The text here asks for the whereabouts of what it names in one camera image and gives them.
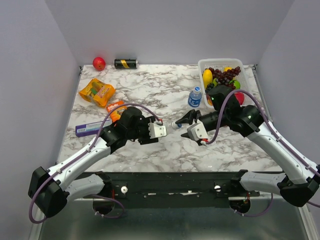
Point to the blue label plastic bottle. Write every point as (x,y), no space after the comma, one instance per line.
(194,100)

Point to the purple grape bunch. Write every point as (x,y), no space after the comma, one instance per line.
(221,78)

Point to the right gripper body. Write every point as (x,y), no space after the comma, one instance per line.
(199,143)

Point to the black gold can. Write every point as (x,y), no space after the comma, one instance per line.
(126,63)

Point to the red apple in basket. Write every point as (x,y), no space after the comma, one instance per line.
(240,97)

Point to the yellow lemon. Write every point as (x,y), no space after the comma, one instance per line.
(227,69)

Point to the dark blue grape bunch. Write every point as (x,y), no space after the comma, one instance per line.
(209,87)

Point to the green apple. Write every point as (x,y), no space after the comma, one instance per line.
(235,84)

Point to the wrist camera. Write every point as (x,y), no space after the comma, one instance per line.
(198,133)
(156,130)

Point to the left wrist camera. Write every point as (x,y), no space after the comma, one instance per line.
(156,130)

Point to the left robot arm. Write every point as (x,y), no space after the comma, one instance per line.
(51,189)

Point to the orange razor box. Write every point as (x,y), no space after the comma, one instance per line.
(115,110)

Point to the purple toothpaste box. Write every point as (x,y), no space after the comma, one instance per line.
(87,129)

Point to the yellow mango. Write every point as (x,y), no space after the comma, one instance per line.
(207,77)

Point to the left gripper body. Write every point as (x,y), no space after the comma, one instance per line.
(142,133)

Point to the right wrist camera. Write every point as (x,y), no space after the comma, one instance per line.
(198,133)

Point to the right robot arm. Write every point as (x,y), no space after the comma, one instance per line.
(300,177)

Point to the blue white bottle cap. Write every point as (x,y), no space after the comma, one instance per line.
(197,90)

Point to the orange snack bag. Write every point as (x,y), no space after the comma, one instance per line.
(97,92)

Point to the clear plastic bottle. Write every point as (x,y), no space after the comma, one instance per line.
(170,125)

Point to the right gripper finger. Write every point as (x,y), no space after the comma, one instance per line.
(188,118)
(186,135)

